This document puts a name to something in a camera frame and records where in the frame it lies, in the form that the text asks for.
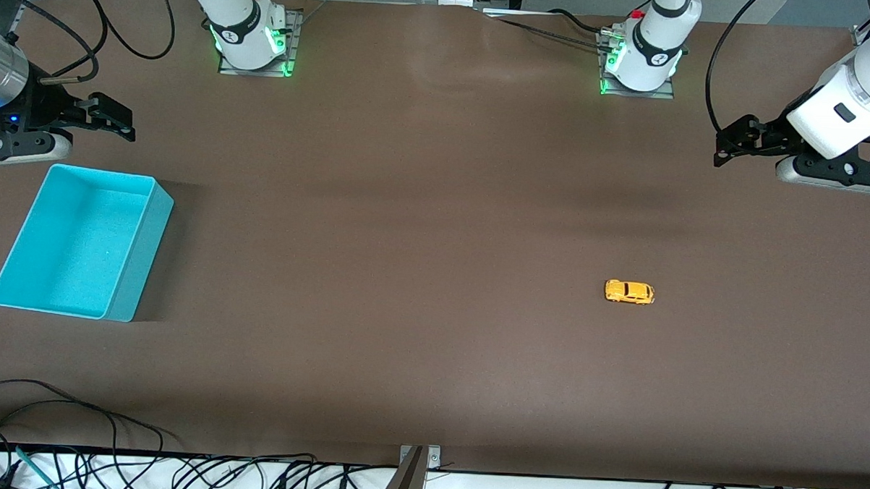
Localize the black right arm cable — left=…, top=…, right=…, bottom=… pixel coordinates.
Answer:
left=0, top=0, right=103, bottom=86
left=71, top=0, right=177, bottom=61

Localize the teal plastic bin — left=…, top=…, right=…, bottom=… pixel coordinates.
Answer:
left=0, top=161, right=176, bottom=324

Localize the grey metal bar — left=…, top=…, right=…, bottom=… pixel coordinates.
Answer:
left=378, top=446, right=429, bottom=489

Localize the small metal bracket plate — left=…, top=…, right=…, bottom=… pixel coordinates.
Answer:
left=399, top=444, right=443, bottom=470

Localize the yellow beetle toy car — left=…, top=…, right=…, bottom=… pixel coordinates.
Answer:
left=605, top=278, right=656, bottom=307

